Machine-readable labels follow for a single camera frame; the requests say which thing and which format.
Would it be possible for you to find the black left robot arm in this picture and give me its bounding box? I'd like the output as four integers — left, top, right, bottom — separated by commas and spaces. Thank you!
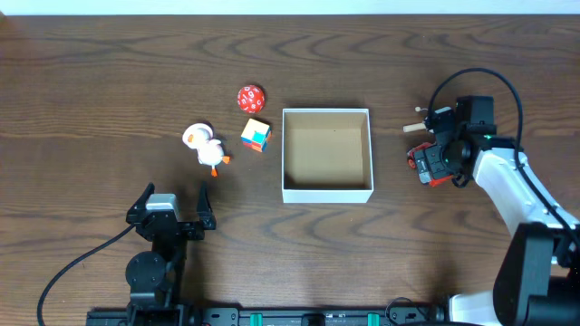
125, 183, 217, 325

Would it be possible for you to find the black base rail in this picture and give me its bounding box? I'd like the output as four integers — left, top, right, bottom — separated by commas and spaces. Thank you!
85, 306, 451, 326

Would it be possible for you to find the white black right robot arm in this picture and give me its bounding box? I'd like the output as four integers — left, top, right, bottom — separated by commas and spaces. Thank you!
407, 96, 579, 325

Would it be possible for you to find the red toy truck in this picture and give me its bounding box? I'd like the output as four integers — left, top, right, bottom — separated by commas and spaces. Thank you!
407, 142, 453, 187

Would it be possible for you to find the white pink duck toy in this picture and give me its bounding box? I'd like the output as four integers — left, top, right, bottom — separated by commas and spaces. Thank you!
182, 123, 231, 177

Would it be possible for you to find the wooden rattle drum toy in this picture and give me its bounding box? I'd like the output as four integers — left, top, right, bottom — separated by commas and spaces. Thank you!
402, 107, 433, 133

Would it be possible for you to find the white cardboard box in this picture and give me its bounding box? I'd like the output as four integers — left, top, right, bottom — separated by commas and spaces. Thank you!
281, 108, 374, 204

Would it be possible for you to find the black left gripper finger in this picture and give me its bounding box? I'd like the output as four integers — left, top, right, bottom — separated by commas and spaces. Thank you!
129, 182, 155, 213
196, 181, 214, 221

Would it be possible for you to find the red lettered ball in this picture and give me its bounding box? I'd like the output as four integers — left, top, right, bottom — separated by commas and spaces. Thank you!
237, 85, 266, 114

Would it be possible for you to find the multicolour puzzle cube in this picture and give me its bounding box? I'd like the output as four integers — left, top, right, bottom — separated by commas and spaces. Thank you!
241, 119, 271, 152

